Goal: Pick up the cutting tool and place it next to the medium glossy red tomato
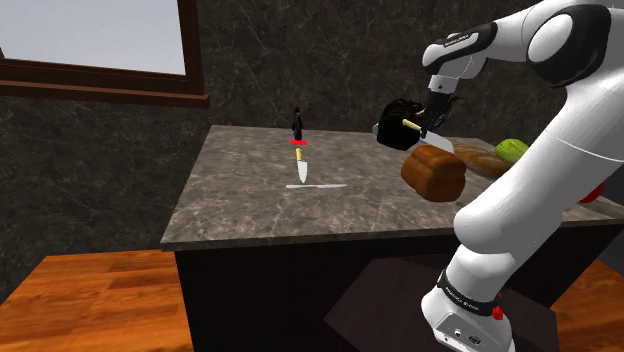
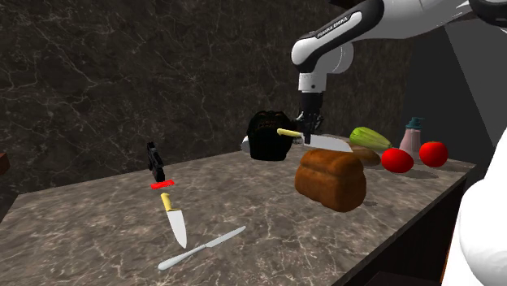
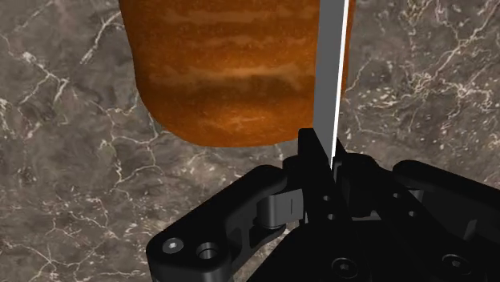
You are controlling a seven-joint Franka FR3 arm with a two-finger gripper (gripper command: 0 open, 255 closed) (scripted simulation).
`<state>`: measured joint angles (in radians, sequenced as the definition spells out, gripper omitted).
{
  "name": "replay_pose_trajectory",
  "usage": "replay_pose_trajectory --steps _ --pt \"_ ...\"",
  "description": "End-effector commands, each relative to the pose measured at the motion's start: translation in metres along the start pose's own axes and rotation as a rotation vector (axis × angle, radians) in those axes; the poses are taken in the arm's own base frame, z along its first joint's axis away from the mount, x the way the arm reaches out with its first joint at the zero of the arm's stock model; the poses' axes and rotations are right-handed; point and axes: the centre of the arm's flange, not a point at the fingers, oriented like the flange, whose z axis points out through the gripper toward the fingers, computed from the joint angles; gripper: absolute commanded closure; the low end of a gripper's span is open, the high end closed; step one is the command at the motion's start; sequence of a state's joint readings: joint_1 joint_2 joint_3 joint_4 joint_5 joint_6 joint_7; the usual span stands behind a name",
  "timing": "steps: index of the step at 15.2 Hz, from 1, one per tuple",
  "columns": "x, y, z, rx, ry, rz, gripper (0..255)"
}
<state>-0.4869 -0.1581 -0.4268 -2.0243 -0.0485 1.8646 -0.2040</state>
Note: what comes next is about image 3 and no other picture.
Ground orange brown bread loaf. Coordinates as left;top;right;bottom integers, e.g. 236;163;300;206
118;0;357;148

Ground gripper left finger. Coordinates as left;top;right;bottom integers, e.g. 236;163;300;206
146;127;340;282

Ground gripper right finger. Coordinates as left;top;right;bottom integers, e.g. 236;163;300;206
332;136;500;282

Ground thin grey card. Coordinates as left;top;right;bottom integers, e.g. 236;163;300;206
312;0;350;171

